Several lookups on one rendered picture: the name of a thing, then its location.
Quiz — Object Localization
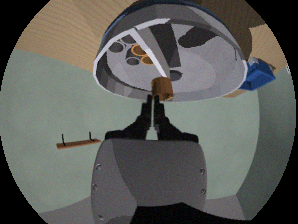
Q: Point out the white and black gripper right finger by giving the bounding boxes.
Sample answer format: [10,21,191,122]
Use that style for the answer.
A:
[153,95,199,144]

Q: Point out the grey round turning table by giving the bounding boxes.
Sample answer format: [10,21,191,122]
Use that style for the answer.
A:
[93,0,248,102]

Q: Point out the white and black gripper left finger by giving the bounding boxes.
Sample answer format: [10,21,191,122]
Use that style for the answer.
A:
[105,95,152,140]

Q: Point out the grey metal bushing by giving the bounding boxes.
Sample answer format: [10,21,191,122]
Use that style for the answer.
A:
[120,35,138,45]
[107,39,126,54]
[125,48,141,66]

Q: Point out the blue open box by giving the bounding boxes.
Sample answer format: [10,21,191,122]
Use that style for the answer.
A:
[238,57,276,91]

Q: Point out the bronze bushing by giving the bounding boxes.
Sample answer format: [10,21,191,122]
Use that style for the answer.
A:
[131,44,147,56]
[141,55,154,65]
[151,77,174,101]

